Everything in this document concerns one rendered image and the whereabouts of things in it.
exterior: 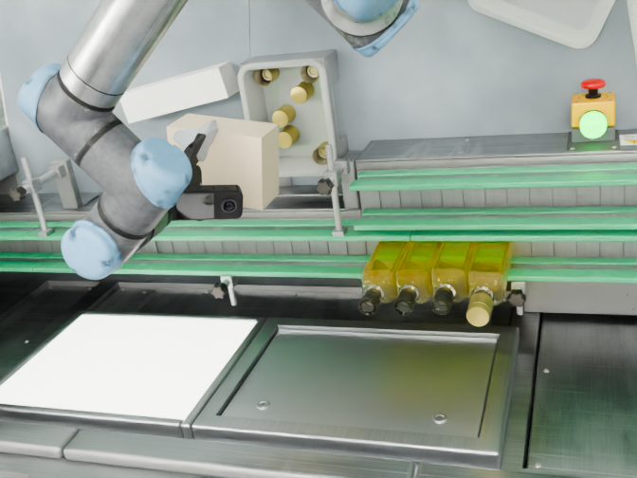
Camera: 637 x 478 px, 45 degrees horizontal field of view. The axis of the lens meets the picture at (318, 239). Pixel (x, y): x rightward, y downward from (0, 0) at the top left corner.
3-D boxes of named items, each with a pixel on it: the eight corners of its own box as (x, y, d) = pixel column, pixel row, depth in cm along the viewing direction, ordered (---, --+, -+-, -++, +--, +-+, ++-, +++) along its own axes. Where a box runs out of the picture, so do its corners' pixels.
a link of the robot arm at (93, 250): (124, 256, 92) (91, 297, 96) (169, 220, 101) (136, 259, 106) (75, 211, 92) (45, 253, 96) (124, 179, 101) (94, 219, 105)
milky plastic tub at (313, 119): (269, 163, 161) (254, 178, 153) (251, 55, 152) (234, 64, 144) (350, 161, 155) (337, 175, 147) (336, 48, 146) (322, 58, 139)
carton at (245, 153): (188, 113, 128) (166, 126, 121) (278, 123, 124) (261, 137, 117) (191, 180, 133) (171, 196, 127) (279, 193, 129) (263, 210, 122)
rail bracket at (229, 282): (240, 285, 161) (213, 318, 149) (234, 256, 158) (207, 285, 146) (258, 285, 159) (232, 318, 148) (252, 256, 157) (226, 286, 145)
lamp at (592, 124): (579, 136, 132) (578, 141, 130) (578, 110, 130) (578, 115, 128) (607, 135, 131) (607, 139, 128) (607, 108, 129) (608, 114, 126)
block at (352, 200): (351, 196, 151) (340, 210, 145) (345, 150, 148) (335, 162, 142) (369, 196, 150) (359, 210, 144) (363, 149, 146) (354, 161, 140)
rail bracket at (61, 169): (82, 204, 176) (20, 245, 157) (63, 133, 169) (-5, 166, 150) (100, 204, 174) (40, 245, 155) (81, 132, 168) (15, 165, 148)
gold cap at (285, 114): (277, 104, 153) (269, 110, 149) (294, 103, 152) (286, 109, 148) (281, 122, 154) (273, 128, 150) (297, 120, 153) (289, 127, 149)
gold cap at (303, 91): (296, 81, 150) (288, 86, 146) (313, 80, 148) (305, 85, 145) (299, 99, 151) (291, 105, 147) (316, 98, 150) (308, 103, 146)
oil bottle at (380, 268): (389, 252, 146) (359, 307, 128) (386, 226, 144) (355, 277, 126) (418, 253, 145) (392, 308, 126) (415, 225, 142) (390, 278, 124)
